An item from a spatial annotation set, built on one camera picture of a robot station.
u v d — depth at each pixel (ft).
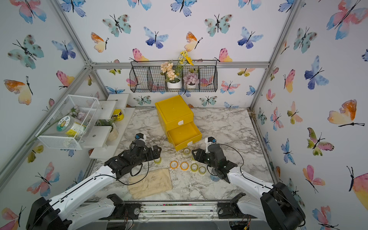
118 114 3.47
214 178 2.65
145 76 3.23
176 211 2.48
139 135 2.36
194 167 2.91
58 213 1.30
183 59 2.72
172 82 2.99
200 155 2.43
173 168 2.91
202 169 2.90
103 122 3.15
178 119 2.81
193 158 2.57
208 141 2.57
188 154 3.08
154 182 2.73
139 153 2.03
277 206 1.34
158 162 2.98
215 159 2.13
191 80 2.86
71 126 2.07
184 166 2.93
